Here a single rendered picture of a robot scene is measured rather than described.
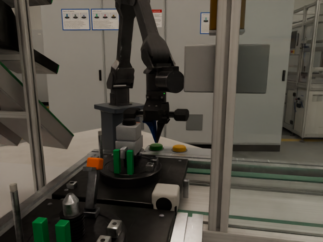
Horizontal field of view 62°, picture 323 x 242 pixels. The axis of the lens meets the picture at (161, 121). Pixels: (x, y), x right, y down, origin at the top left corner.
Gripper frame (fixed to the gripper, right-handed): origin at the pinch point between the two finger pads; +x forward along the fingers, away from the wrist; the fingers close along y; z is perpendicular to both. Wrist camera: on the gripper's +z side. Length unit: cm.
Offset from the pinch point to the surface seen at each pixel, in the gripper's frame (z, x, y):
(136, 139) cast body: 23.1, -3.9, 0.4
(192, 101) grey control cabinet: -284, 29, -8
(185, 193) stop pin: 21.8, 8.0, 10.7
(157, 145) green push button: 0.1, 4.3, 0.3
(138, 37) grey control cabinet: -273, -55, -77
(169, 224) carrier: 38.8, 4.9, 9.8
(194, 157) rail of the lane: 5.0, 5.7, 11.7
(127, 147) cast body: 24.8, -2.6, -1.2
